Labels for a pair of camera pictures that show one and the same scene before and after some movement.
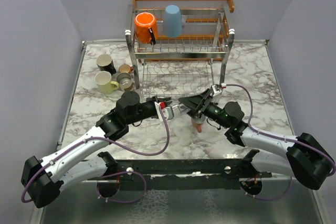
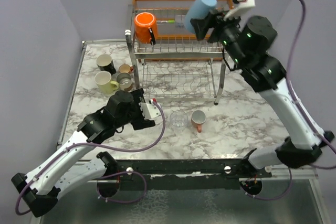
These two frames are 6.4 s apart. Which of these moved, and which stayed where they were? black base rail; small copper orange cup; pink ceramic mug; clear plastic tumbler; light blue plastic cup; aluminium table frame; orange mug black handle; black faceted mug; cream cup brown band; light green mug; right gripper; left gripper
Moved: light blue plastic cup; clear plastic tumbler; right gripper; left gripper
Stayed: small copper orange cup; light green mug; black base rail; aluminium table frame; pink ceramic mug; cream cup brown band; orange mug black handle; black faceted mug
